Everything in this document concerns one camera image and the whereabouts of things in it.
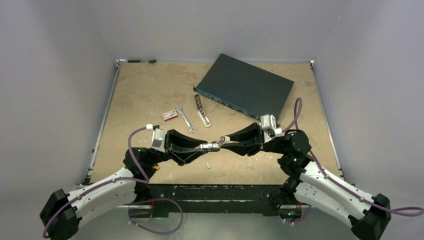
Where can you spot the silver open-end wrench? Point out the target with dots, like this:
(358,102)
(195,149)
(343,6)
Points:
(191,127)

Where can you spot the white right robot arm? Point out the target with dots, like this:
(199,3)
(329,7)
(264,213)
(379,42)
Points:
(309,183)

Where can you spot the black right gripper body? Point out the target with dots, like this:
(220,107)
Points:
(273,145)

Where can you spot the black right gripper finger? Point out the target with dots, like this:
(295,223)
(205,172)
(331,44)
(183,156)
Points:
(253,131)
(244,148)

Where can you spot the green and white stapler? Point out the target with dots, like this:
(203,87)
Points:
(201,112)

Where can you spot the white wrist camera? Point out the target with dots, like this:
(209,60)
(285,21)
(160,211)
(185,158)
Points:
(269,126)
(158,137)

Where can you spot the black screwdriver at wall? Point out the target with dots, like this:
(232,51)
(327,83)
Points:
(149,61)

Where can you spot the dark blue network switch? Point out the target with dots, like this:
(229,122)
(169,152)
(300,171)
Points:
(245,88)

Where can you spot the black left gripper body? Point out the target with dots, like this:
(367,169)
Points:
(168,146)

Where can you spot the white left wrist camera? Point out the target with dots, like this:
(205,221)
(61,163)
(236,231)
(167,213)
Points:
(158,137)

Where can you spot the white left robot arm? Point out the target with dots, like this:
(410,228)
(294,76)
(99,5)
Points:
(66,212)

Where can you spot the red staple box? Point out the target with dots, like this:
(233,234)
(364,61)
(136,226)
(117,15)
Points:
(170,115)

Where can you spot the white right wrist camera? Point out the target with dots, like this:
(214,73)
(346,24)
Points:
(269,126)

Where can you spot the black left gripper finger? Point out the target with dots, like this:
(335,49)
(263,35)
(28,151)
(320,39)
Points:
(186,156)
(183,141)

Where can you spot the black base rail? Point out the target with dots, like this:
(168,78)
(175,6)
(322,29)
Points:
(267,200)

